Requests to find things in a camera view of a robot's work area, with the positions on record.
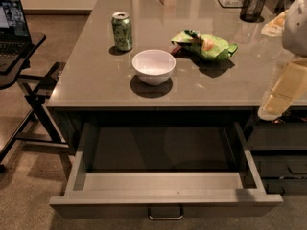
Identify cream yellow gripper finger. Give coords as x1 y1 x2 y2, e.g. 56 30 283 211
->
258 57 307 121

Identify grey top drawer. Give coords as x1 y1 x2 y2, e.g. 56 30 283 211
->
50 123 282 218

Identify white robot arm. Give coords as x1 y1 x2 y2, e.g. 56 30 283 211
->
257 0 307 121

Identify right side drawers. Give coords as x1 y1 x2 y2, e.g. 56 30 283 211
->
244 107 307 195

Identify green chip bag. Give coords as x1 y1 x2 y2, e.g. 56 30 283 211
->
171 30 238 61

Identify white bowl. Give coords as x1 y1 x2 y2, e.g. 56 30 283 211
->
132 50 176 85

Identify grey counter cabinet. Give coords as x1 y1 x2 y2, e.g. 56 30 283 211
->
48 0 291 150

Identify green soda can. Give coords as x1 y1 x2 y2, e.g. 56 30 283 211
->
111 11 132 52

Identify black laptop stand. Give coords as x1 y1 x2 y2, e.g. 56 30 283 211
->
0 32 65 173

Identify black laptop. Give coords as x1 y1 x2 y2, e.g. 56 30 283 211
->
0 0 34 75

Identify metal drawer handle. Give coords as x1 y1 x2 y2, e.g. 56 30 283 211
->
148 206 183 220

